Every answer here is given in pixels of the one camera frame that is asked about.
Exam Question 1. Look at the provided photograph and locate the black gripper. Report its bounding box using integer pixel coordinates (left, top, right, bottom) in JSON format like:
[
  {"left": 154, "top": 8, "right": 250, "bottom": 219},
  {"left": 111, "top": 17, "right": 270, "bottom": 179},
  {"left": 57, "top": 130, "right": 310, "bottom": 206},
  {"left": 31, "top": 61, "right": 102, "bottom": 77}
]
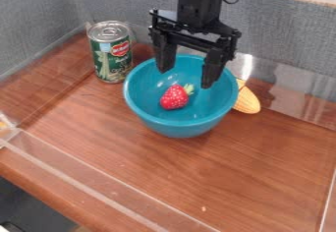
[{"left": 147, "top": 9, "right": 241, "bottom": 88}]

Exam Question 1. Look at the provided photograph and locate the red toy strawberry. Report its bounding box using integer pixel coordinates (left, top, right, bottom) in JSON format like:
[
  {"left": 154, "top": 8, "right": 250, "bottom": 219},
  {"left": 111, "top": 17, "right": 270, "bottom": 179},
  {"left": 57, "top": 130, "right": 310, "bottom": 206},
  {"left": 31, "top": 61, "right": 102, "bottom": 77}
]
[{"left": 159, "top": 84, "right": 194, "bottom": 110}]

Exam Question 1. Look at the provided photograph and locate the blue plastic bowl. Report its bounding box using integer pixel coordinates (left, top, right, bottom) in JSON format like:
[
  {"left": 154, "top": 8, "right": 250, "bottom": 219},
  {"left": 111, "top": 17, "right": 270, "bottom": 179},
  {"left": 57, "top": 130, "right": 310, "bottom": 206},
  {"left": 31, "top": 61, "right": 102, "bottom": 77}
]
[{"left": 123, "top": 54, "right": 238, "bottom": 138}]

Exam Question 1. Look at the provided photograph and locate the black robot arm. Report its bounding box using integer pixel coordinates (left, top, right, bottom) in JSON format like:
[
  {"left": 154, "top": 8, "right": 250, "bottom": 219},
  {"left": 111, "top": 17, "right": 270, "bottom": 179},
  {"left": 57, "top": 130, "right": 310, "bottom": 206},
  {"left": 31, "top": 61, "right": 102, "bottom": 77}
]
[{"left": 147, "top": 0, "right": 241, "bottom": 88}]

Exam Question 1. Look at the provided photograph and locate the green vegetable can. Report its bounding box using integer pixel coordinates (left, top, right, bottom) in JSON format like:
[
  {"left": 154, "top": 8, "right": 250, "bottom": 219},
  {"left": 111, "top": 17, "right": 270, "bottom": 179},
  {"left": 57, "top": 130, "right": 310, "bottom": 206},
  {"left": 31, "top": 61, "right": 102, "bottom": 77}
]
[{"left": 86, "top": 21, "right": 131, "bottom": 84}]

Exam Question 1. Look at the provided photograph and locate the yellow toy corn cob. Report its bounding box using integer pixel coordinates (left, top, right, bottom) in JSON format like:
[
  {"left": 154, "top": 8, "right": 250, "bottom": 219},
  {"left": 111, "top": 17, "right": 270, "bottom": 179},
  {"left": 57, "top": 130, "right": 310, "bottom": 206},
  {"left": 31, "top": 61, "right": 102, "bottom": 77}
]
[{"left": 233, "top": 79, "right": 261, "bottom": 114}]

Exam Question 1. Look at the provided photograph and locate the clear acrylic barrier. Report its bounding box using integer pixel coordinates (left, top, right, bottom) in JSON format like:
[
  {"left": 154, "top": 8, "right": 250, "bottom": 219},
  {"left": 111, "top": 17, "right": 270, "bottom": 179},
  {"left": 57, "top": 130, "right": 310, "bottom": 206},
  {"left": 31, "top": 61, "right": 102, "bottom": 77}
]
[{"left": 0, "top": 112, "right": 217, "bottom": 232}]

